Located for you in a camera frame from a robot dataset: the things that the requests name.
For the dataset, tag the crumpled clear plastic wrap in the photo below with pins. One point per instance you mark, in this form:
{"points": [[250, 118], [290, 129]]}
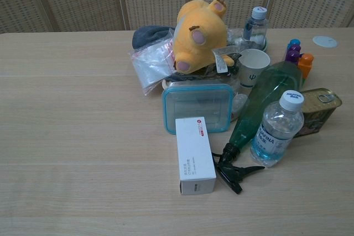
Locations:
{"points": [[238, 103]]}

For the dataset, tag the rectangular metal food can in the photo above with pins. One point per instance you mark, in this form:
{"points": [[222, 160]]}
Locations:
{"points": [[318, 109]]}

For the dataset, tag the clear zip plastic bag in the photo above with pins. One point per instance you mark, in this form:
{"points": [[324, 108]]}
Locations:
{"points": [[152, 64]]}

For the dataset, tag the clear container with blue lid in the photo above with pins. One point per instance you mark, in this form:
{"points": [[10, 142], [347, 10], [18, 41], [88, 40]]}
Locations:
{"points": [[199, 103]]}

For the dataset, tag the white paper cup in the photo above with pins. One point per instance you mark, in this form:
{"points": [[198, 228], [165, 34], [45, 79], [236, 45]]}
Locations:
{"points": [[253, 67]]}

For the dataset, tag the water bottle with blue liquid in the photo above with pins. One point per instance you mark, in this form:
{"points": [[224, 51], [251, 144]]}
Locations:
{"points": [[276, 133]]}

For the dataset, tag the grey cloth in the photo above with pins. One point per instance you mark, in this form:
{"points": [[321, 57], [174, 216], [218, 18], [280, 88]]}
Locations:
{"points": [[149, 37]]}

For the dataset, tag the green spray bottle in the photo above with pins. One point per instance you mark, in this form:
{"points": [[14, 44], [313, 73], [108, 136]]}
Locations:
{"points": [[265, 100]]}

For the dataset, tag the white cardboard box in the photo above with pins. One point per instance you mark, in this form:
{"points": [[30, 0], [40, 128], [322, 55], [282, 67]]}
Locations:
{"points": [[193, 153]]}

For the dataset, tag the white round table grommet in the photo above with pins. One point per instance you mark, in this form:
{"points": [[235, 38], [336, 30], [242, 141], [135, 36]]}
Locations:
{"points": [[325, 41]]}

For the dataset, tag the small clear water bottle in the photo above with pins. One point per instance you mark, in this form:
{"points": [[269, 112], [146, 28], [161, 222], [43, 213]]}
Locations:
{"points": [[255, 28]]}

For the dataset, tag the purple capped small bottle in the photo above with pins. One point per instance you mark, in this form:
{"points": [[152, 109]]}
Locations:
{"points": [[292, 56], [294, 44]]}

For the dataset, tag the blue capped small bottle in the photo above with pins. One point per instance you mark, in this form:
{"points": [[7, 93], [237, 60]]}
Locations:
{"points": [[291, 42]]}

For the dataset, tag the yellow plush toy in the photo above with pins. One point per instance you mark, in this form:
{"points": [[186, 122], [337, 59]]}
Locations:
{"points": [[197, 37]]}

